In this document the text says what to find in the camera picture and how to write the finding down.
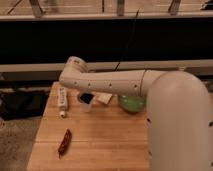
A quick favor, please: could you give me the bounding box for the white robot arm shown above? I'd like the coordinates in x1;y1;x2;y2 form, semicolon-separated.
59;56;213;171

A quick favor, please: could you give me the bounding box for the beige eraser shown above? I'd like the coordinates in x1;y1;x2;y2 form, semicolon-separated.
97;93;112;104

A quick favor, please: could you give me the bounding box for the green bowl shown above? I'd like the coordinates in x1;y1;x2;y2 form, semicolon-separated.
118;95;146;113

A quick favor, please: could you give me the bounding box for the red chili pepper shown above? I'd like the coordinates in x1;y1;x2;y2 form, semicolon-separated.
58;129;72;156

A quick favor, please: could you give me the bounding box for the black cable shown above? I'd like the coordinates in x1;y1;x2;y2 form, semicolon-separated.
114;9;140;72

